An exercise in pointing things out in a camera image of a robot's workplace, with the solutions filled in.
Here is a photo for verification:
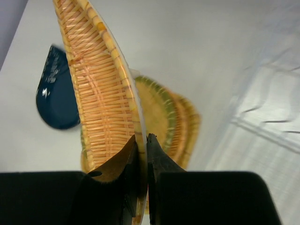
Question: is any yellow round woven plate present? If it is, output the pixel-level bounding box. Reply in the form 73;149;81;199
81;76;176;173

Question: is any dark blue plate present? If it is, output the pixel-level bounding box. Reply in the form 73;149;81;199
36;45;80;130

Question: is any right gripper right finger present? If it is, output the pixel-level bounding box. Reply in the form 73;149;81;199
147;134;281;225

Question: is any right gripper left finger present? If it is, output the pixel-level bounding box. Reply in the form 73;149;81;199
0;137;139;225

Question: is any white wire dish rack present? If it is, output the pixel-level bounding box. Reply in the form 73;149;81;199
232;65;300;154

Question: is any round orange woven plate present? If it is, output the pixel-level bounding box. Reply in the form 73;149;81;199
168;92;187;164

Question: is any small orange woven plate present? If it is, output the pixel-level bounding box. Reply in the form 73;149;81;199
53;0;147;225

